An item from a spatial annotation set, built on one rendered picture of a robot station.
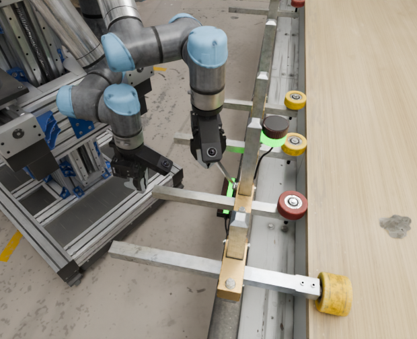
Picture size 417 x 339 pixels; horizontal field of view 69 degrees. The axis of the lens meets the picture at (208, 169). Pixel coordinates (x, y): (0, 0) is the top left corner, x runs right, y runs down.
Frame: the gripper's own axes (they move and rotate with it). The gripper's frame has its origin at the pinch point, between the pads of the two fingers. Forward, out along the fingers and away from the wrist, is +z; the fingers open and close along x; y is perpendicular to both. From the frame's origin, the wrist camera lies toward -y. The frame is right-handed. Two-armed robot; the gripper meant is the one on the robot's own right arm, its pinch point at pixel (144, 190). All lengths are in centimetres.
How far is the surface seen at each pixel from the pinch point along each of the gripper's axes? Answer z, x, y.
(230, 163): 81, -97, -21
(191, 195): -2.1, 0.0, -14.7
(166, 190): -1.7, -0.3, -7.0
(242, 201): -3.9, -0.2, -30.0
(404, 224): -11, 2, -71
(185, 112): 82, -146, 24
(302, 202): -8.4, -0.3, -45.9
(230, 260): -13.3, 23.4, -29.0
